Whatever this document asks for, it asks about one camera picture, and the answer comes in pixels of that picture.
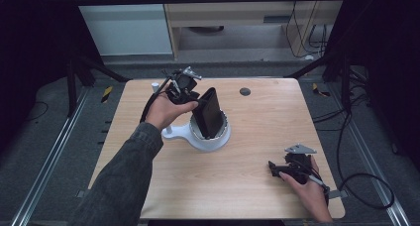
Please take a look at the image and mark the black metal frame stand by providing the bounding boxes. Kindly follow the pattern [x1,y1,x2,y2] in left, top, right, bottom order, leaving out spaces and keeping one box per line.
[64,51,132,119]
[283,50,354,115]

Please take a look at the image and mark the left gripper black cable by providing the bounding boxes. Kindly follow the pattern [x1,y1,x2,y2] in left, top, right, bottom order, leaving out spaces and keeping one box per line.
[139,73,174,124]

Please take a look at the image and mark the black curtain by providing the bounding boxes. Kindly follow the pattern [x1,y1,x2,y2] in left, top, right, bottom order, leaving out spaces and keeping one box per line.
[0,0,104,156]
[325,0,420,172]

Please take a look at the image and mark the person's left hand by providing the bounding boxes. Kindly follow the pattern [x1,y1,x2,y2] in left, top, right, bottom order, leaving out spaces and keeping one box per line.
[144,81,200,132]

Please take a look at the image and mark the white cabinet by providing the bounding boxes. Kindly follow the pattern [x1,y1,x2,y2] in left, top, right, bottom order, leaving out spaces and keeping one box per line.
[69,0,174,57]

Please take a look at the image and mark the black floor cable bundle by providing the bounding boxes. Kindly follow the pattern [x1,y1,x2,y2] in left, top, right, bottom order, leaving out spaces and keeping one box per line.
[311,83,368,133]

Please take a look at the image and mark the black rectangular wallet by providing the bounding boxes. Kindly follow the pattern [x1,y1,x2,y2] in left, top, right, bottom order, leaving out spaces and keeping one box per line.
[191,86,225,141]

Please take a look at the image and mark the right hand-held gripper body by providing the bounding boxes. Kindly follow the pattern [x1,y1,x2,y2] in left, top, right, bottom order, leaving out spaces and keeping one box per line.
[284,143,318,185]

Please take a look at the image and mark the aluminium floor rail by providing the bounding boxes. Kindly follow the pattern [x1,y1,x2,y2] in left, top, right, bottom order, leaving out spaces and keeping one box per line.
[325,82,412,226]
[10,86,92,226]

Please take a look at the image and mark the light wooden desk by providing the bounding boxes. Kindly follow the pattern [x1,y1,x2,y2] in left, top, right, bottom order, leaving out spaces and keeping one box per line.
[159,0,346,59]

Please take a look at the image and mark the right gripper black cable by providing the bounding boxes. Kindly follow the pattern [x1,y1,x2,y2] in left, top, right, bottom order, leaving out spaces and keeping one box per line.
[303,113,396,211]

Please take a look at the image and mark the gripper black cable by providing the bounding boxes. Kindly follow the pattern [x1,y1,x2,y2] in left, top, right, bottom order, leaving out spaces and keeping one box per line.
[303,113,396,211]
[139,73,174,124]

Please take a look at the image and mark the white bowl with patterned rim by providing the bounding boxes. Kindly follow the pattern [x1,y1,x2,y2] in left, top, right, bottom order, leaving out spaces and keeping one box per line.
[188,110,230,142]

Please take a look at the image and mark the black cables under desk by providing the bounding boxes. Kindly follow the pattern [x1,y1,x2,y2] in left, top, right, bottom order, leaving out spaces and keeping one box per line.
[284,0,332,59]

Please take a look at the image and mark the yellow black striped tape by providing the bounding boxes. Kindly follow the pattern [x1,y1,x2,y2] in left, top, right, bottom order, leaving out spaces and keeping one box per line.
[311,82,332,98]
[100,84,114,104]

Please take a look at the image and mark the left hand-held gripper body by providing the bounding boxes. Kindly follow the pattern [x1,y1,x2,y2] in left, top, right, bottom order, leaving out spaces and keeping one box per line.
[163,65,203,106]

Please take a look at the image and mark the white key stand with base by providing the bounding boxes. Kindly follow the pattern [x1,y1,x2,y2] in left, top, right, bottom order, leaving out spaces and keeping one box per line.
[151,81,232,153]

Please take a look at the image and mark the thin black floor cable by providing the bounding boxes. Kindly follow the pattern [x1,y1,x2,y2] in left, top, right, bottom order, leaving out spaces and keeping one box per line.
[24,100,50,123]

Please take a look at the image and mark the person's right hand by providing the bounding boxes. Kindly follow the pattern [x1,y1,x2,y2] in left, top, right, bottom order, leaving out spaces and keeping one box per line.
[278,156,331,217]

